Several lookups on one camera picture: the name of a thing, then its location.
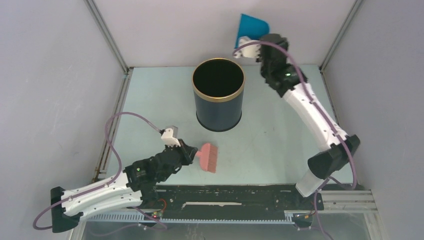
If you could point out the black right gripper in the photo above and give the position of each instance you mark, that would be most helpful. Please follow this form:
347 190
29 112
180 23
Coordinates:
259 59

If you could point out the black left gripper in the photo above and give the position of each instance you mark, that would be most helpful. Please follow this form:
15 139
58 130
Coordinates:
187 152

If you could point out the pink hand brush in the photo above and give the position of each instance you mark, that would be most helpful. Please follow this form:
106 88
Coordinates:
208 155

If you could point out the blue dustpan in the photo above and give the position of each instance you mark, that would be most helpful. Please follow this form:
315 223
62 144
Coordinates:
251 27

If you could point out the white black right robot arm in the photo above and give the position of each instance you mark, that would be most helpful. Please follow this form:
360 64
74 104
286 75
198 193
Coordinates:
336 147

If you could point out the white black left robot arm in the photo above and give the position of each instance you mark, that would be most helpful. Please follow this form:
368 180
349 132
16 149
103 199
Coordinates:
134 186

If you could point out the small electronics board left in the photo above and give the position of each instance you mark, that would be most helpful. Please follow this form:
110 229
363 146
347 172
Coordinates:
155 215

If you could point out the small electronics board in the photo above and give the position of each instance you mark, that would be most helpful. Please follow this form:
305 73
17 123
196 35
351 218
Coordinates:
302 216
155 215

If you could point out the dark blue gold-rimmed bin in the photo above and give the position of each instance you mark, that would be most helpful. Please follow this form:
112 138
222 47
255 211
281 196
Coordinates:
218 85

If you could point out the small electronics board right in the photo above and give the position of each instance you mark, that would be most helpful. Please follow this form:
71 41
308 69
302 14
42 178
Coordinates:
302 216

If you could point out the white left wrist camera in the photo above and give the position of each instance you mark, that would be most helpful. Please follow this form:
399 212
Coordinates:
169 136

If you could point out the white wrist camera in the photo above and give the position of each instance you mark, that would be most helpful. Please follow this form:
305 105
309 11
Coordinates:
169 136
247 48

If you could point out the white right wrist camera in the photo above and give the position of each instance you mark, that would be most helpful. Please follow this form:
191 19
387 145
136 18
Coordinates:
247 48

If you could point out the left aluminium frame post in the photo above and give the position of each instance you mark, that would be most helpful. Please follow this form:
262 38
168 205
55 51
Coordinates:
106 33

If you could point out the aluminium frame post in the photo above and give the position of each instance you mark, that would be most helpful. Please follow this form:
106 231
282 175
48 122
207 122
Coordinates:
340 34
106 33

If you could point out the right aluminium frame post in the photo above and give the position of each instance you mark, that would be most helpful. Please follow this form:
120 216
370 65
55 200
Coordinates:
340 34

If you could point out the black mounting base plate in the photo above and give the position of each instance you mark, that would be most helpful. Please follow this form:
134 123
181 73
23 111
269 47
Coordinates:
232 202

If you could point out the grey slotted cable duct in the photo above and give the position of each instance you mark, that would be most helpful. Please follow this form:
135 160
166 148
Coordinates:
137 217

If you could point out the aluminium front rail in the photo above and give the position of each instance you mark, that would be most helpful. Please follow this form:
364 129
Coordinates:
348 202

